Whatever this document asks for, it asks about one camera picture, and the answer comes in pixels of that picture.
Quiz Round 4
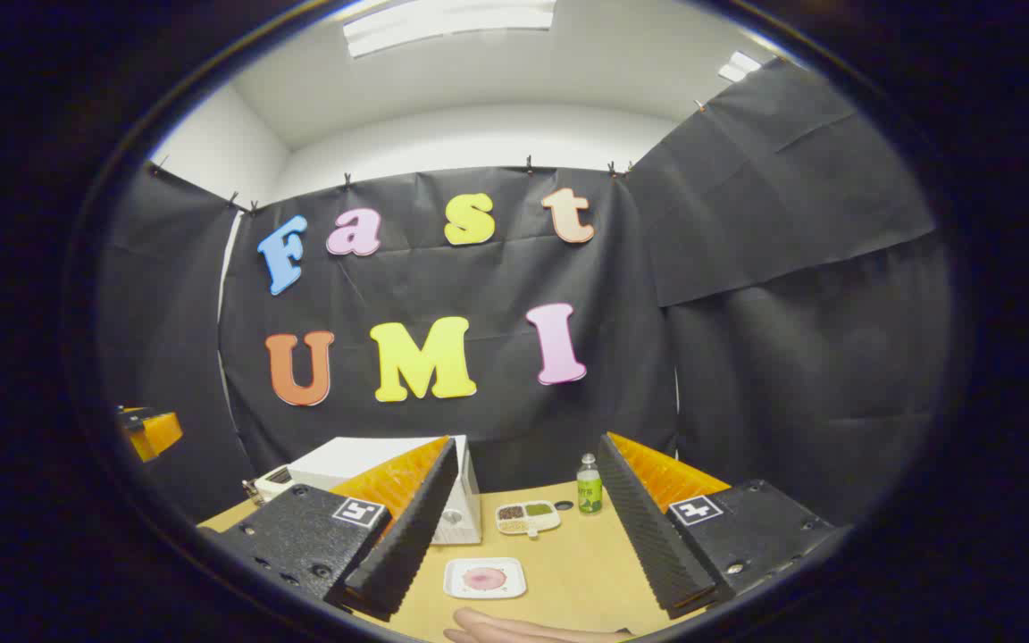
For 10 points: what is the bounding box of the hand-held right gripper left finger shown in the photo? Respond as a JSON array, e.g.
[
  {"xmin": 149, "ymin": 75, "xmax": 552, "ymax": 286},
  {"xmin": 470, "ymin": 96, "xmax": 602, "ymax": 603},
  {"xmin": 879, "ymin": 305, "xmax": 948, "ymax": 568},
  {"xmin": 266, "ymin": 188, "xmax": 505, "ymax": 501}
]
[{"xmin": 211, "ymin": 436, "xmax": 460, "ymax": 623}]

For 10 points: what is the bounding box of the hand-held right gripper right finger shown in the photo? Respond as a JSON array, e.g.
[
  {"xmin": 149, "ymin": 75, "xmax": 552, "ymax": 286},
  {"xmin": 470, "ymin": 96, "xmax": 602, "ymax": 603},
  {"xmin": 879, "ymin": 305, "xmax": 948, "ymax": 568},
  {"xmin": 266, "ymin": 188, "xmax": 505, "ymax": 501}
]
[{"xmin": 598, "ymin": 432, "xmax": 837, "ymax": 620}]

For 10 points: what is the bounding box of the white microwave oven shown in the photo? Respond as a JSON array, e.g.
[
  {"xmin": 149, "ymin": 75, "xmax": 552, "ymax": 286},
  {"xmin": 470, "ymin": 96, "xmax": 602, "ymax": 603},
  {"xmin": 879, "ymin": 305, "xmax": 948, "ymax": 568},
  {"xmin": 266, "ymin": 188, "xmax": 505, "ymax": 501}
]
[{"xmin": 287, "ymin": 435, "xmax": 482, "ymax": 546}]

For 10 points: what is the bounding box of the white square plate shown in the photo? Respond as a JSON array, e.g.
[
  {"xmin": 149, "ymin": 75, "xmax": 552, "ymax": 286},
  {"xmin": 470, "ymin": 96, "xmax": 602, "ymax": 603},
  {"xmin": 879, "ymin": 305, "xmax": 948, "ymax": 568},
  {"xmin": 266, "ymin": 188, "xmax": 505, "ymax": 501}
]
[{"xmin": 443, "ymin": 557, "xmax": 528, "ymax": 600}]

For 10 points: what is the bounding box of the green tea bottle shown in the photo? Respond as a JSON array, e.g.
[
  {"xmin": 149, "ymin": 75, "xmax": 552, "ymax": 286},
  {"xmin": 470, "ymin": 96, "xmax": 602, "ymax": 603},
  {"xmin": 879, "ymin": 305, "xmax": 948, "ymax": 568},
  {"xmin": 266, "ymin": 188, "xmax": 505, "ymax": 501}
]
[{"xmin": 576, "ymin": 453, "xmax": 604, "ymax": 515}]

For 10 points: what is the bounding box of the white divided dish of beans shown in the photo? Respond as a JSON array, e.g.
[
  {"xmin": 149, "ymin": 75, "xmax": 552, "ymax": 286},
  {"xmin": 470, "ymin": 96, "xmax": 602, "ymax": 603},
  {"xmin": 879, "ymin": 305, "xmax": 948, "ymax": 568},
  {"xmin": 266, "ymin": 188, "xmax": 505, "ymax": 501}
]
[{"xmin": 495, "ymin": 501, "xmax": 562, "ymax": 537}]

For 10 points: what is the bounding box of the white toaster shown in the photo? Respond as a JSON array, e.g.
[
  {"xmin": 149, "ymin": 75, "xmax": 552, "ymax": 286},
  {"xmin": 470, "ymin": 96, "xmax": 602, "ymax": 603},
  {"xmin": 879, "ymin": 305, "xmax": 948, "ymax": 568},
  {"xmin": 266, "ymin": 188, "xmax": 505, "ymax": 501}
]
[{"xmin": 253, "ymin": 464, "xmax": 297, "ymax": 505}]

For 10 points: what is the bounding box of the black backdrop cloth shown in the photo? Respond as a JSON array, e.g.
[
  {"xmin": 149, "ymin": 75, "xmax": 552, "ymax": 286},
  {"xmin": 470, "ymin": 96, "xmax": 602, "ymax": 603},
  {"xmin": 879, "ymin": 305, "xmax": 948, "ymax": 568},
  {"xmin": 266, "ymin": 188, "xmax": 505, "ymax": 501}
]
[{"xmin": 99, "ymin": 58, "xmax": 958, "ymax": 528}]

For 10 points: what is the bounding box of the row of cloth clips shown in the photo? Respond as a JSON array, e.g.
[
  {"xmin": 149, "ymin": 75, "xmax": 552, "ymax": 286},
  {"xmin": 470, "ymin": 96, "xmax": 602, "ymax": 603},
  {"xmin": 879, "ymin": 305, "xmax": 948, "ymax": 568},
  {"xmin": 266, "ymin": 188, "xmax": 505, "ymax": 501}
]
[{"xmin": 148, "ymin": 100, "xmax": 712, "ymax": 220}]

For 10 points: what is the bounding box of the small ceiling light panel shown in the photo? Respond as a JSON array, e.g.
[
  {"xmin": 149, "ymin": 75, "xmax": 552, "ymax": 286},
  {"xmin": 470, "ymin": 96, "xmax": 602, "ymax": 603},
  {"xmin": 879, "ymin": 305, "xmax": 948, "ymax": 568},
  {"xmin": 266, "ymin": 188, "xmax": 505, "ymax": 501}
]
[{"xmin": 718, "ymin": 51, "xmax": 762, "ymax": 83}]

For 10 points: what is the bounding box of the long ceiling light panel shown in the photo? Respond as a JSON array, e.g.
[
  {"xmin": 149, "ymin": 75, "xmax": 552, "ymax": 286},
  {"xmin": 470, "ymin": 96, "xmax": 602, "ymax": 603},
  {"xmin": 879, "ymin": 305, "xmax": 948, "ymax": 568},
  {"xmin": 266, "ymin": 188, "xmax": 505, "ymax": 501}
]
[{"xmin": 343, "ymin": 0, "xmax": 556, "ymax": 59}]

